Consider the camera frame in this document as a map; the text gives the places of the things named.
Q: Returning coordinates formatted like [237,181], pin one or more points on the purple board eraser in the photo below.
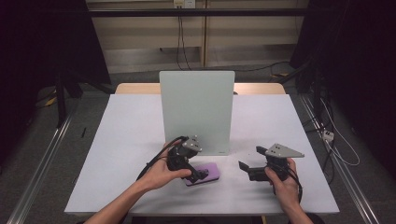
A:
[211,174]

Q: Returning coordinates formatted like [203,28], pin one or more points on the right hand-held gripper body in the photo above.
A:
[277,161]

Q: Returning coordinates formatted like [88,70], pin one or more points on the black horizontal bar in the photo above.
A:
[140,12]

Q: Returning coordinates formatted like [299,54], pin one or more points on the wooden table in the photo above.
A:
[137,88]

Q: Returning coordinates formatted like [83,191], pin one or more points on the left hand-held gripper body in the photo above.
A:
[182,154]

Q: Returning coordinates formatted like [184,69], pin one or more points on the white wall socket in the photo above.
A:
[184,3]

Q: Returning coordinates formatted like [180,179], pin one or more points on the black metal stand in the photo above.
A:
[60,99]

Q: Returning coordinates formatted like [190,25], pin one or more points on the black marker pen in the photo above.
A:
[83,132]

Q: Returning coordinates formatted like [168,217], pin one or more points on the person's left hand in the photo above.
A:
[158,174]

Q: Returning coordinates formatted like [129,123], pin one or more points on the white table cover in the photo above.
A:
[130,124]

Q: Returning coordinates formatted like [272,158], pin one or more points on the person's right hand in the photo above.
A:
[285,189]

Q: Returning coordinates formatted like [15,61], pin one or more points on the wooden wall post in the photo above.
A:
[204,34]

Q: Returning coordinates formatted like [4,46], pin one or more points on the frosted glass whiteboard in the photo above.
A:
[199,112]

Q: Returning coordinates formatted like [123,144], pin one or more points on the white power strip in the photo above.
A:
[328,135]

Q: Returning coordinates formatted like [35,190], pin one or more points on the black curtain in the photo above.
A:
[37,46]
[358,62]

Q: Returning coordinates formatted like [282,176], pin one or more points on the aluminium floor rail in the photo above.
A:
[345,174]
[40,174]

